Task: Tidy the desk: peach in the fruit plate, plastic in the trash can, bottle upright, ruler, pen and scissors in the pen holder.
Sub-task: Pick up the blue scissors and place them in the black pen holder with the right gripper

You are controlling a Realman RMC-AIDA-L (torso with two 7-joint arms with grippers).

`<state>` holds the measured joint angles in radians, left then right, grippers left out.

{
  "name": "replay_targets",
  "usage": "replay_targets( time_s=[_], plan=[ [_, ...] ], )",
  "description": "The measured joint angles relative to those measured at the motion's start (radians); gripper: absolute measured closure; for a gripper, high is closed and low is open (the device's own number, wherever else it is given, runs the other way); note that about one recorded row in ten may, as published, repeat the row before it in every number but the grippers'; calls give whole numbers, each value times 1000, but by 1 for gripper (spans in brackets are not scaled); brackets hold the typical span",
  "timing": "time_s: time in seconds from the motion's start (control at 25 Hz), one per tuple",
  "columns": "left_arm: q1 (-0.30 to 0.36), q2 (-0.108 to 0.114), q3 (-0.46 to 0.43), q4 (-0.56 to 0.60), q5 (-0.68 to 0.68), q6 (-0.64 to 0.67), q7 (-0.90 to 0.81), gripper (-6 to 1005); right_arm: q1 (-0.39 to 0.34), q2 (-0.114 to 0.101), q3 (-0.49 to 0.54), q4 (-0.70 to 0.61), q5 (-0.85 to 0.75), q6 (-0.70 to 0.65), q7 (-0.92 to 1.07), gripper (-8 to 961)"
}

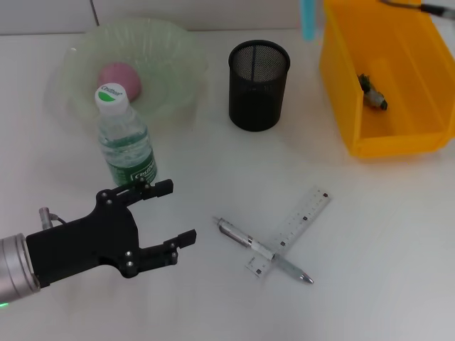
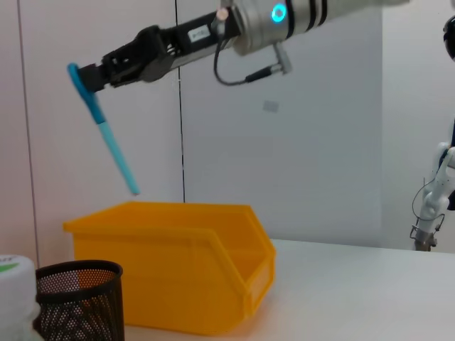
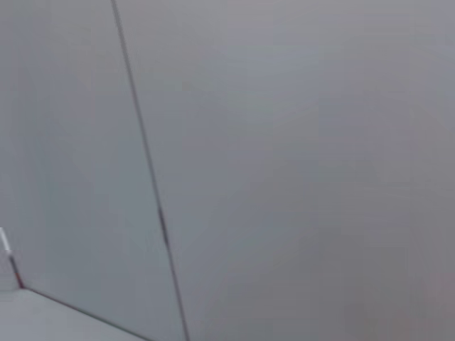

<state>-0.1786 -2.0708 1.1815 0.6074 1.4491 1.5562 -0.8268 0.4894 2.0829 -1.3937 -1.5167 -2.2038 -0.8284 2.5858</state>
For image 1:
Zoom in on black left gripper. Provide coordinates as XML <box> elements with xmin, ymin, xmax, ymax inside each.
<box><xmin>25</xmin><ymin>178</ymin><xmax>198</xmax><ymax>288</ymax></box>

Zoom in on clear water bottle green label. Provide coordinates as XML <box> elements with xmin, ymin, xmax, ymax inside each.
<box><xmin>95</xmin><ymin>82</ymin><xmax>159</xmax><ymax>188</ymax></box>

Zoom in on transparent plastic ruler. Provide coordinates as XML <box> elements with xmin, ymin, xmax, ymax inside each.
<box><xmin>244</xmin><ymin>185</ymin><xmax>331</xmax><ymax>281</ymax></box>

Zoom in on pink ball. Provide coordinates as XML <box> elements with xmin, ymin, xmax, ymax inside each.
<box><xmin>98</xmin><ymin>62</ymin><xmax>142</xmax><ymax>102</ymax></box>

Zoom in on green plastic wrapper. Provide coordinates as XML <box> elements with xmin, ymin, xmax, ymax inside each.
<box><xmin>357</xmin><ymin>72</ymin><xmax>389</xmax><ymax>111</ymax></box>

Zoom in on blue plastic scissors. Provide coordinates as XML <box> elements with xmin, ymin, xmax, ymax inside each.
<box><xmin>299</xmin><ymin>0</ymin><xmax>317</xmax><ymax>42</ymax></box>

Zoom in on silver white ballpoint pen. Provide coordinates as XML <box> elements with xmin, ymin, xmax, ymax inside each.
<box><xmin>212</xmin><ymin>215</ymin><xmax>315</xmax><ymax>285</ymax></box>

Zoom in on black mesh pen holder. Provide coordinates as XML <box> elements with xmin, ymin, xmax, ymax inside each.
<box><xmin>228</xmin><ymin>39</ymin><xmax>291</xmax><ymax>132</ymax></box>

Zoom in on translucent green fruit plate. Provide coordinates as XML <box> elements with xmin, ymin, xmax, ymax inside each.
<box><xmin>45</xmin><ymin>19</ymin><xmax>209</xmax><ymax>136</ymax></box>

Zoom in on yellow plastic bin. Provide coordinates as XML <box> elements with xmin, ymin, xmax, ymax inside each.
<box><xmin>318</xmin><ymin>0</ymin><xmax>455</xmax><ymax>159</ymax></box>

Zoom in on left arm cable with plug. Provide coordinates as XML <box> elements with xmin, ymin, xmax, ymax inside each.
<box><xmin>38</xmin><ymin>206</ymin><xmax>68</xmax><ymax>232</ymax></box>

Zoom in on arm cable with plug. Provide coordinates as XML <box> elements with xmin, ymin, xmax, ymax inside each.
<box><xmin>378</xmin><ymin>0</ymin><xmax>455</xmax><ymax>19</ymax></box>
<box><xmin>38</xmin><ymin>206</ymin><xmax>68</xmax><ymax>232</ymax></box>

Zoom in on right arm cable with plug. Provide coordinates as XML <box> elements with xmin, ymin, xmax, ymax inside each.
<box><xmin>378</xmin><ymin>0</ymin><xmax>455</xmax><ymax>19</ymax></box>

